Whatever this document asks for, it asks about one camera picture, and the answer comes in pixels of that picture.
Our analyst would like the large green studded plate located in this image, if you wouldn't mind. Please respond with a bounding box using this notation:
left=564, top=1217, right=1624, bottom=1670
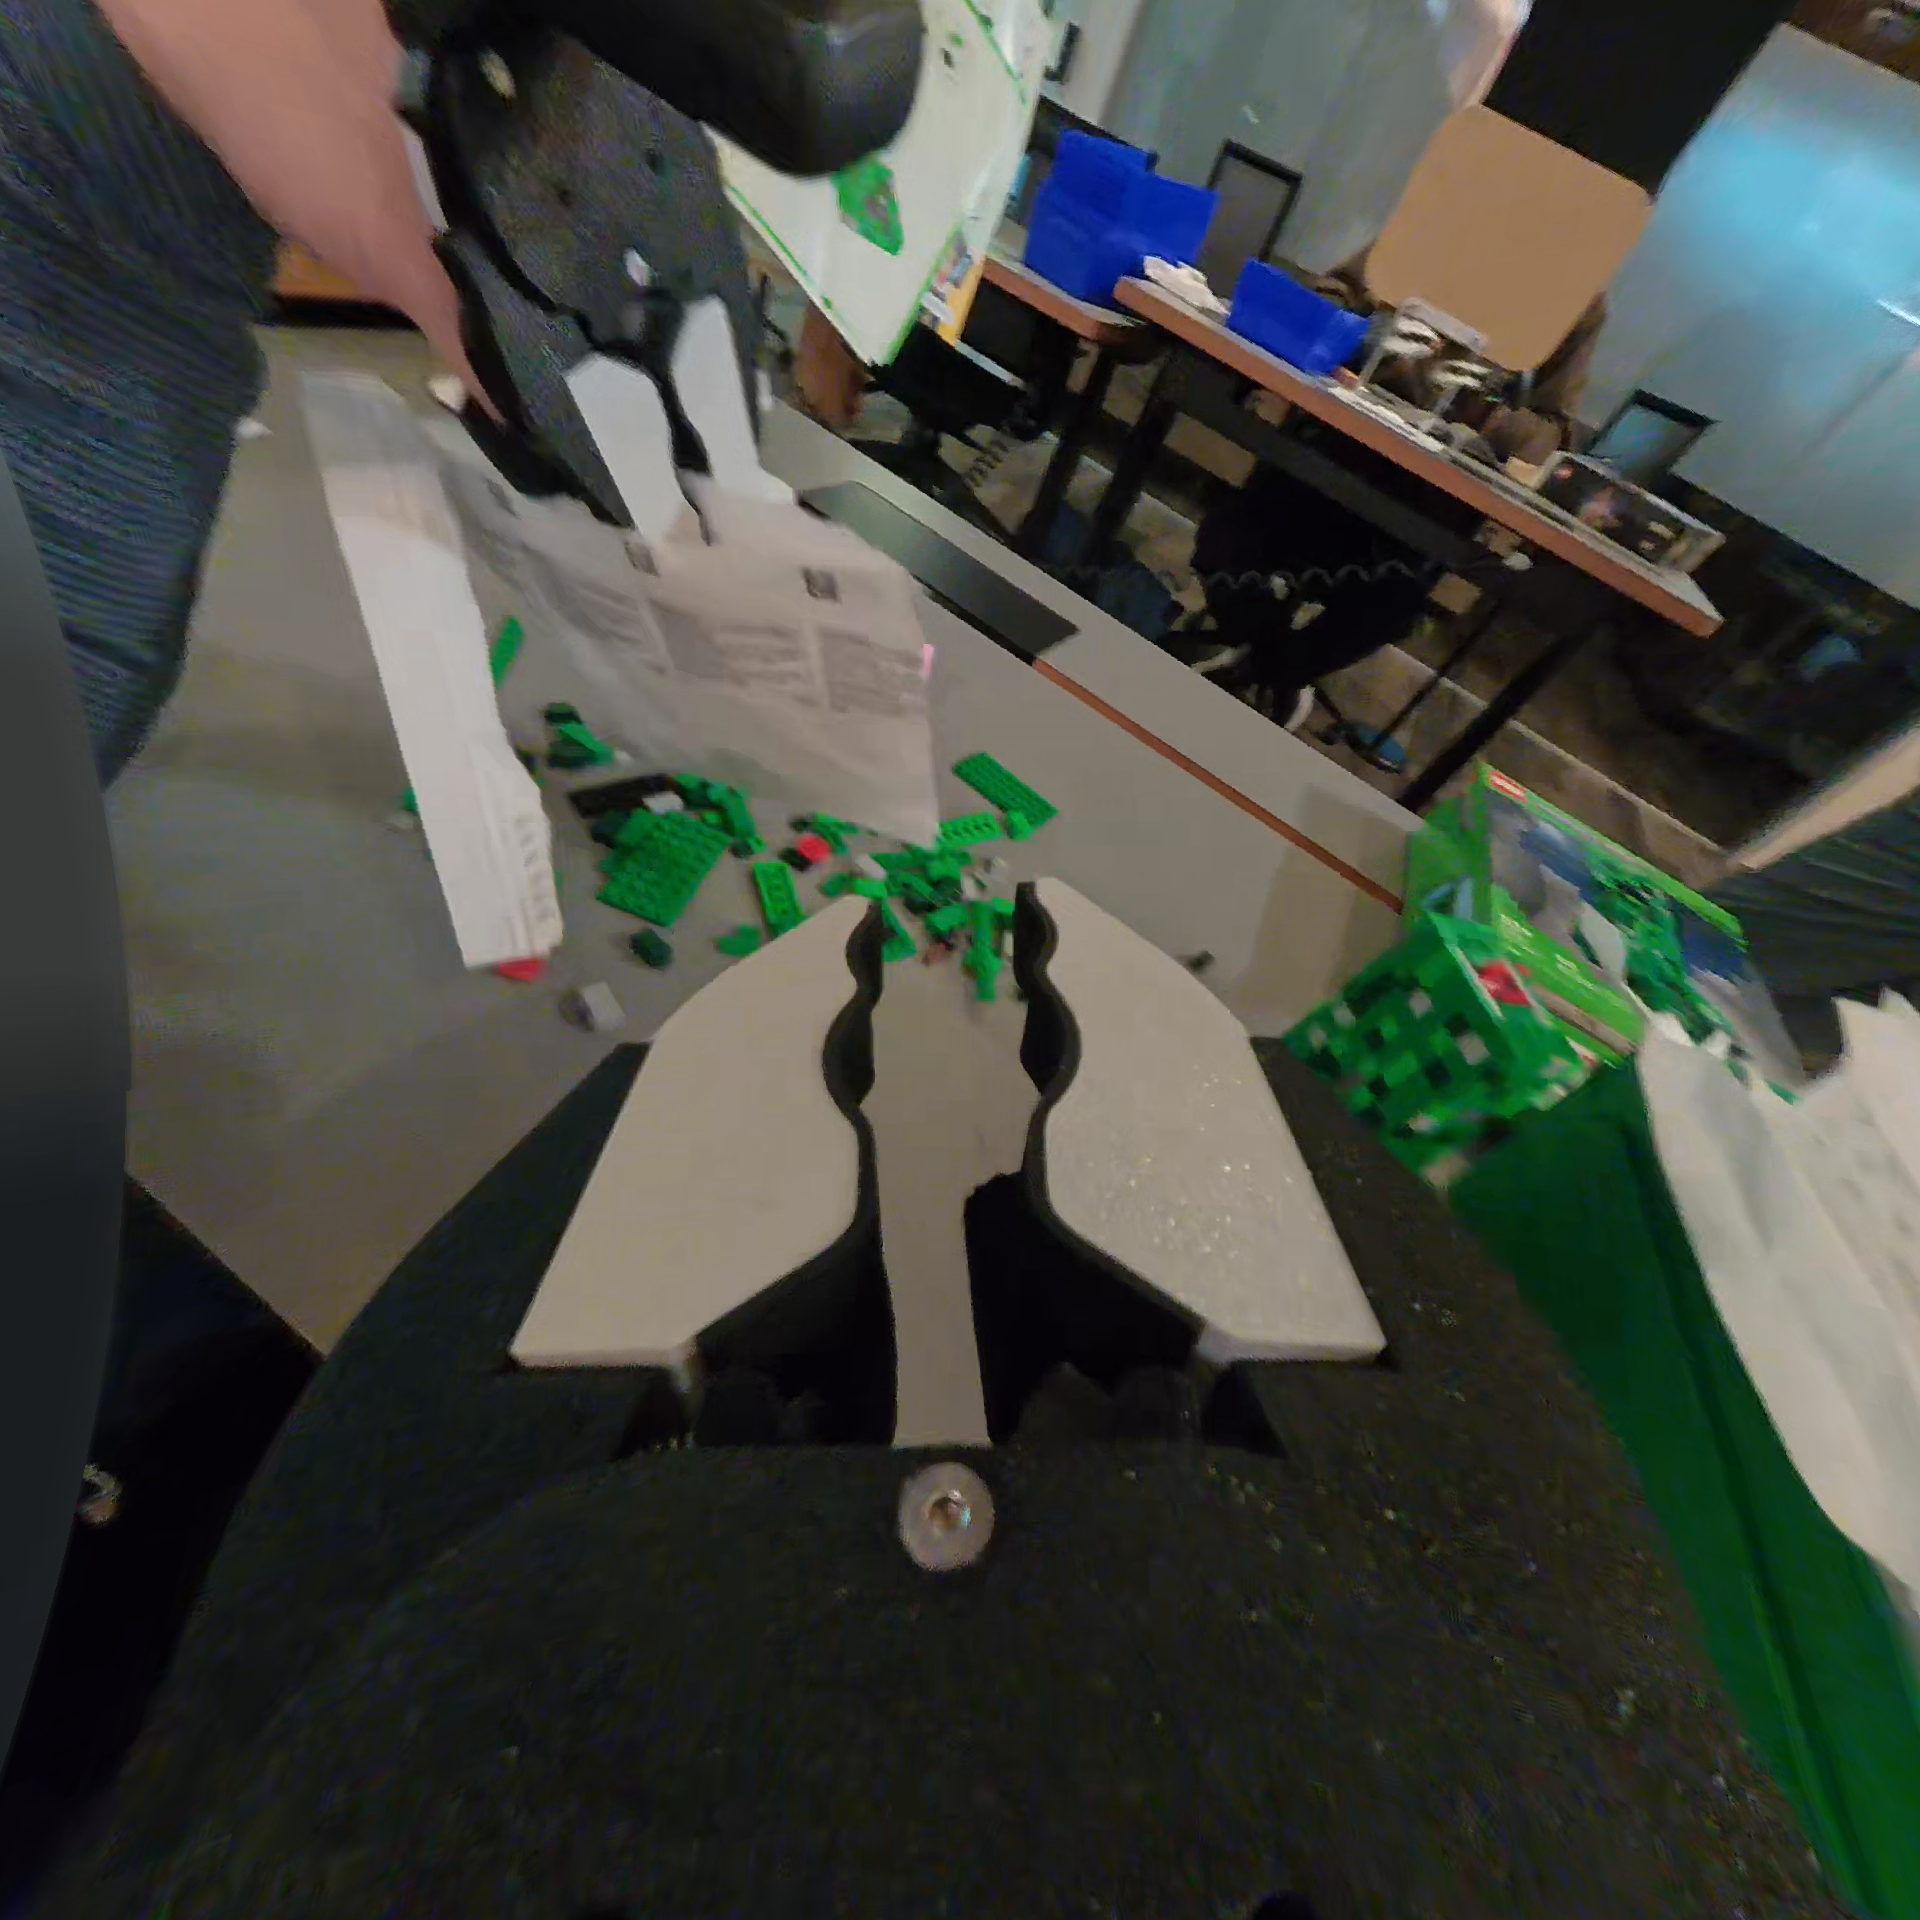
left=951, top=746, right=1060, bottom=838
left=596, top=807, right=737, bottom=922

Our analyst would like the pile of green bricks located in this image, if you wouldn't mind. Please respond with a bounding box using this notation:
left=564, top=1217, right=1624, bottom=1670
left=535, top=694, right=1060, bottom=1006

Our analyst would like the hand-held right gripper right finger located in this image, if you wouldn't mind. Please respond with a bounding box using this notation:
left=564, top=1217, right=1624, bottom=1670
left=967, top=877, right=1392, bottom=1440

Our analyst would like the wooden table with black legs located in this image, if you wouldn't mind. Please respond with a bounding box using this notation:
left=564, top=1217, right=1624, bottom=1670
left=961, top=248, right=1152, bottom=541
left=1116, top=276, right=1723, bottom=817

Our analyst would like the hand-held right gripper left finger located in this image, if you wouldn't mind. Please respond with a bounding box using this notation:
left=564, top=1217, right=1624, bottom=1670
left=511, top=894, right=887, bottom=1373

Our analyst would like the green mosaic block build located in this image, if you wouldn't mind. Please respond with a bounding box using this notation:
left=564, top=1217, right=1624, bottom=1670
left=1285, top=905, right=1920, bottom=1920

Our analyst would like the black toy box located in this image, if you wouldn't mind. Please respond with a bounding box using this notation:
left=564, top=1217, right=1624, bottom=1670
left=1534, top=448, right=1727, bottom=570

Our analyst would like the person's left hand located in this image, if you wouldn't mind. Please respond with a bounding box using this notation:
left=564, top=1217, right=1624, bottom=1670
left=281, top=162, right=505, bottom=423

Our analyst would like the green printed instruction booklet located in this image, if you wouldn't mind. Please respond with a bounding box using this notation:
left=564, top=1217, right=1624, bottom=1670
left=713, top=0, right=1052, bottom=369

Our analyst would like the black framed screen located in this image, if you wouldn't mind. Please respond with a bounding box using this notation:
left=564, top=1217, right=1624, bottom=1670
left=1586, top=388, right=1717, bottom=488
left=1205, top=136, right=1308, bottom=257

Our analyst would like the blue storage bin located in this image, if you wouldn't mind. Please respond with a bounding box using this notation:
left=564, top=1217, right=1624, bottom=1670
left=1022, top=128, right=1220, bottom=310
left=1226, top=255, right=1372, bottom=378

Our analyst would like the green toy box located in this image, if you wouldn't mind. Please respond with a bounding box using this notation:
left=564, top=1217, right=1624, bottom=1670
left=1407, top=760, right=1761, bottom=1070

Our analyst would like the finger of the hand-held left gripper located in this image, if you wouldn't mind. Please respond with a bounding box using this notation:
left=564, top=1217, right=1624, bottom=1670
left=564, top=352, right=686, bottom=540
left=674, top=289, right=768, bottom=493

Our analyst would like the black desk cable cover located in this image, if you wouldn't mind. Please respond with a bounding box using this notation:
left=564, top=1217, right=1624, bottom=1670
left=800, top=477, right=1080, bottom=666

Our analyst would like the white printed paper bag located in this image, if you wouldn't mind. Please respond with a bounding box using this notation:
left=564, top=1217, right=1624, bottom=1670
left=449, top=477, right=941, bottom=853

